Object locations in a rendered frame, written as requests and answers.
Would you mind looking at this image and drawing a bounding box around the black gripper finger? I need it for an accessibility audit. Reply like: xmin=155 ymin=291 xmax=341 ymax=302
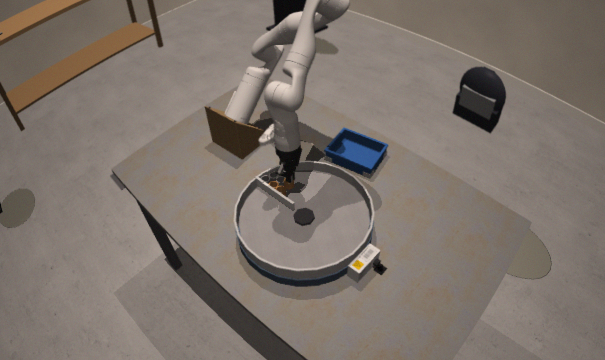
xmin=292 ymin=148 xmax=302 ymax=180
xmin=275 ymin=160 xmax=294 ymax=183

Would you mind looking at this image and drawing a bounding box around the blue crate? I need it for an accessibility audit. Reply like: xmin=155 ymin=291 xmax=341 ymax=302
xmin=325 ymin=128 xmax=388 ymax=178

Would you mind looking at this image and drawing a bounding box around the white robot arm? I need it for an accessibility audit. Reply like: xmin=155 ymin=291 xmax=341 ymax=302
xmin=225 ymin=0 xmax=350 ymax=152

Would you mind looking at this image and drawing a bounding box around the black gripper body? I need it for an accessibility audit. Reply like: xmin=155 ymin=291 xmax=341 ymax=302
xmin=275 ymin=143 xmax=301 ymax=169

